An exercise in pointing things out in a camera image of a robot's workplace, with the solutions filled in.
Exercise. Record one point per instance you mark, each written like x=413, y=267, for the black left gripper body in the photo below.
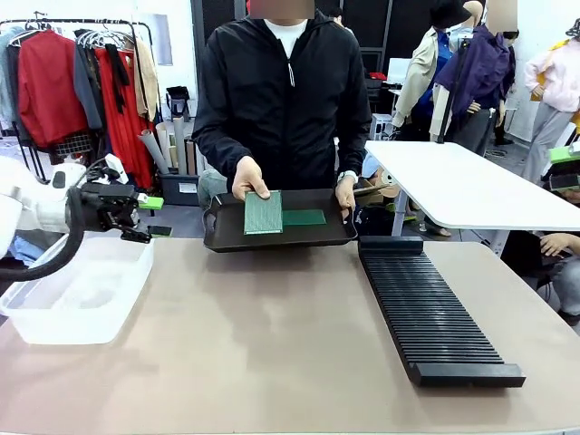
x=104, y=208

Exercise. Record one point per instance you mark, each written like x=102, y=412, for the light grey hanging garment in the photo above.
x=6, y=81

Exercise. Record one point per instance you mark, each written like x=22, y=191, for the mannequin in pink top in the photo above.
x=557, y=90

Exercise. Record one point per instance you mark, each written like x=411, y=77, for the seated person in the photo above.
x=566, y=272

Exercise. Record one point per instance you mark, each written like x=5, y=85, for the person's left forearm black sleeve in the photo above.
x=355, y=149

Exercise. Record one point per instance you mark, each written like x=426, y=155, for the green-padded right gripper finger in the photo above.
x=566, y=155
x=565, y=182

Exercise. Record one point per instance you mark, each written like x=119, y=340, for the clear plastic box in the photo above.
x=81, y=317

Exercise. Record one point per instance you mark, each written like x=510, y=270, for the black clothes rack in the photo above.
x=68, y=21

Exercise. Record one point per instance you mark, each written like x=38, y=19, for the white wall poster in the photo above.
x=162, y=41

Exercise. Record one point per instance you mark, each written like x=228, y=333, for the mannequin in purple jacket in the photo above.
x=480, y=77

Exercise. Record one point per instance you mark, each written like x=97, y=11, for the mannequin in beige coat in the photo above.
x=421, y=81

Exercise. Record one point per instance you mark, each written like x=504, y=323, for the red dress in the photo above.
x=122, y=136

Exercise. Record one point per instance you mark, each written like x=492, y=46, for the green-padded left gripper finger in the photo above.
x=153, y=202
x=158, y=231

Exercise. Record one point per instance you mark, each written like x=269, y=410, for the person's right hand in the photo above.
x=249, y=179

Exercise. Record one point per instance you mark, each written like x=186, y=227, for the black stool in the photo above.
x=177, y=102

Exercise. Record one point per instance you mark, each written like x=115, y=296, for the person in black jacket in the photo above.
x=281, y=113

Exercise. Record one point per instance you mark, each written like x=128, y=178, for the person's left hand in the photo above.
x=345, y=195

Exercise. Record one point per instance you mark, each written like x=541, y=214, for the black slotted PCB rack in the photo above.
x=426, y=308

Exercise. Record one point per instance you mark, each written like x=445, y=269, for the person's right forearm black sleeve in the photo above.
x=217, y=147

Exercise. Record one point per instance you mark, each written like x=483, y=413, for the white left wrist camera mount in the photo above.
x=114, y=168

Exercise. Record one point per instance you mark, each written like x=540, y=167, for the white table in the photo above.
x=453, y=181

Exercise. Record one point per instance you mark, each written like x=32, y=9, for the black plastic tray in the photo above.
x=308, y=235

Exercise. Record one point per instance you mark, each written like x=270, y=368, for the grey clothing pile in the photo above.
x=31, y=249

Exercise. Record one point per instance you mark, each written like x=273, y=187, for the white wristwatch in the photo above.
x=348, y=176

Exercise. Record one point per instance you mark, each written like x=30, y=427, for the black office chair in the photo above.
x=376, y=93

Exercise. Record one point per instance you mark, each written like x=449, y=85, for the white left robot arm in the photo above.
x=13, y=217

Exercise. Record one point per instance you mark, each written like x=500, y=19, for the dark storage bin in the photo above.
x=179, y=188

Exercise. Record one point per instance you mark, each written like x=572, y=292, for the beige paper roll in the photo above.
x=179, y=145

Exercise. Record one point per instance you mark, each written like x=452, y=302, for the beige hanging garment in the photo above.
x=146, y=81

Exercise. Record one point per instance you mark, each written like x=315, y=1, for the grey table leg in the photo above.
x=399, y=213

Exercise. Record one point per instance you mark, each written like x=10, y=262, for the red jacket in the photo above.
x=45, y=90

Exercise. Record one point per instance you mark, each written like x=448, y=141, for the white computer case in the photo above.
x=381, y=126

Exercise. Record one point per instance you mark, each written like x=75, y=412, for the grey paper roll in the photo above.
x=154, y=151

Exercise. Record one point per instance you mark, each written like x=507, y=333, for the black scarf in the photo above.
x=117, y=77

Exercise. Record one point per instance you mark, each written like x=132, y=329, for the green PCB board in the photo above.
x=263, y=217
x=303, y=217

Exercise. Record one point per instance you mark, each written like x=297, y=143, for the black hat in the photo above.
x=448, y=13

